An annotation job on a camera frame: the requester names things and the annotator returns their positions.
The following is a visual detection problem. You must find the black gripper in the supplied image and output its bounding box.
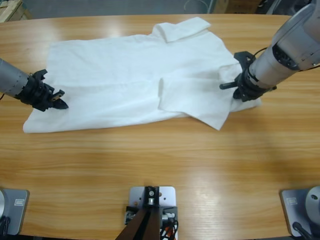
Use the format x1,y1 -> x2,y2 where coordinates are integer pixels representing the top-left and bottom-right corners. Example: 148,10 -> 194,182
19,73 -> 70,113
219,67 -> 277,102

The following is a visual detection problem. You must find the white polo shirt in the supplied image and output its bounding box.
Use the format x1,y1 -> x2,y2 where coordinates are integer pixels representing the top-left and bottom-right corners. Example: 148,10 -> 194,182
22,16 -> 263,135

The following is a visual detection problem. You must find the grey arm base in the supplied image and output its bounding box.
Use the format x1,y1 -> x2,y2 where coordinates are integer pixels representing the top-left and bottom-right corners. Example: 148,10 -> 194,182
0,188 -> 30,236
279,185 -> 320,237

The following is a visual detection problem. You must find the brown cardboard box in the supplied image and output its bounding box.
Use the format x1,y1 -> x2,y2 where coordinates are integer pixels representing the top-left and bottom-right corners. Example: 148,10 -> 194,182
215,0 -> 258,15

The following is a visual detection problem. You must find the wooden pallet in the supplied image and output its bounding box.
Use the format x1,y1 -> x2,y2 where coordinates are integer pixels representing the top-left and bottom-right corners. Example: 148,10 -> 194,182
0,0 -> 33,23

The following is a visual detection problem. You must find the silver black clamp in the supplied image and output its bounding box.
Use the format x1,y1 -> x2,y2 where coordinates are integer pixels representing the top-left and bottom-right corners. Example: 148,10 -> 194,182
161,206 -> 179,224
124,205 -> 139,225

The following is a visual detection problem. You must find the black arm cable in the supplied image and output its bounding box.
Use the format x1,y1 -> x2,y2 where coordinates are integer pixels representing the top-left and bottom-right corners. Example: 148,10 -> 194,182
253,47 -> 270,57

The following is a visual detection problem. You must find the grey metal frame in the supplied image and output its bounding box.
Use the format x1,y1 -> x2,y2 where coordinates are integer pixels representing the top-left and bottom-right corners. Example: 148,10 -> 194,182
264,0 -> 308,17

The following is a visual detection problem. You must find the white cable loop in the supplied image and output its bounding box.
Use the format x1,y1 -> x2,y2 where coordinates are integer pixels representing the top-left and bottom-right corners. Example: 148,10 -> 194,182
183,0 -> 210,13

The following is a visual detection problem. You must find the black base cable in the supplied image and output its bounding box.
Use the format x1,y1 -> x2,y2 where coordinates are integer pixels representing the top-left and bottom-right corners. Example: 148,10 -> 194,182
0,216 -> 11,236
291,221 -> 316,240

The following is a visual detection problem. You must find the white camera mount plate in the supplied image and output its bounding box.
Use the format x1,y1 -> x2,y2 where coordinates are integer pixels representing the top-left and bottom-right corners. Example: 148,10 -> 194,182
128,185 -> 178,240

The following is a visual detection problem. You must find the dark camera post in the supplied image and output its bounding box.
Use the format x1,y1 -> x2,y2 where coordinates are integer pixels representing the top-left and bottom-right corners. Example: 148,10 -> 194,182
117,185 -> 161,240

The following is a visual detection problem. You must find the orange black braided cable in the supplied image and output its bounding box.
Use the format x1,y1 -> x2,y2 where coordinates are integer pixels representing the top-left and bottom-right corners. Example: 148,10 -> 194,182
159,221 -> 179,240

